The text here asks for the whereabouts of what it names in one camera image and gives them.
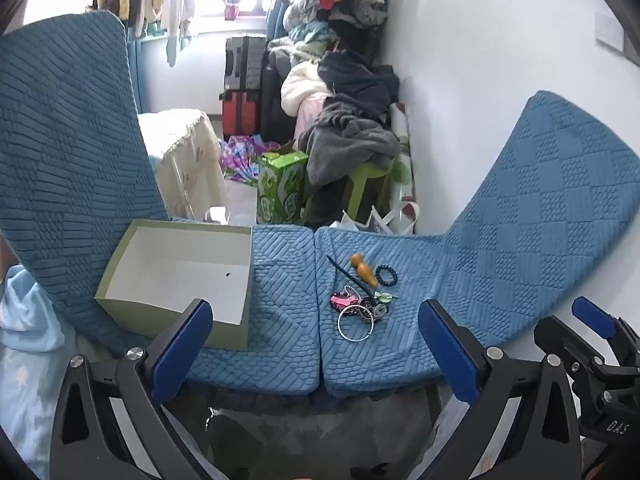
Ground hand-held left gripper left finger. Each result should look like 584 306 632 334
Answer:
50 299 221 480

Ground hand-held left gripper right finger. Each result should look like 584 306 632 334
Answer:
415 299 583 480

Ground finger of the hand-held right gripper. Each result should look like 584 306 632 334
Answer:
534 316 621 411
571 296 640 361

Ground green and white cardboard box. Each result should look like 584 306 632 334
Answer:
94 219 254 352

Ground dark cord bracelets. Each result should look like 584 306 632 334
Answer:
361 296 390 320

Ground silver bangle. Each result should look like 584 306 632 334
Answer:
337 305 376 342

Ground orange gourd pendant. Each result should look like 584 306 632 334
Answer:
350 254 377 286

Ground black hair stick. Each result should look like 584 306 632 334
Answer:
327 255 386 317

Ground blue sofa seat cushion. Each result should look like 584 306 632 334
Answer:
315 226 481 398
125 224 321 395

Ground blue sofa backrest cushion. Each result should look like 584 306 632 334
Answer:
442 90 640 356

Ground white tote bag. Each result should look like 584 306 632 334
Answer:
330 205 418 235

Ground light blue blanket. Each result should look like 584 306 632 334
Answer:
0 265 76 461

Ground table with cream tablecloth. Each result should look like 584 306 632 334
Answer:
137 108 228 221

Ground green plastic stool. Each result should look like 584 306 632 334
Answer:
345 162 396 221

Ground green carton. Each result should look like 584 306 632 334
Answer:
256 150 310 226

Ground apple print roll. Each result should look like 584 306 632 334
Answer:
387 102 418 221

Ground colourful purple cloth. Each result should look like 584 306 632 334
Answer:
219 135 281 183

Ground blue sofa armrest cushion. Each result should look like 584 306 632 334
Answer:
0 10 168 356

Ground red suitcase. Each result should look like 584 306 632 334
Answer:
221 90 261 136

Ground plain black suitcase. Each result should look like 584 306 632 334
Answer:
260 52 296 141

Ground pink cloth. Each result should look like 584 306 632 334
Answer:
295 97 327 141

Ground dark navy garment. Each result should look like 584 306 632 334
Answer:
317 50 401 121

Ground cream coat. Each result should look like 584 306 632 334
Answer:
281 60 336 111

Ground white wall switch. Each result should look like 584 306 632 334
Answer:
595 12 626 53

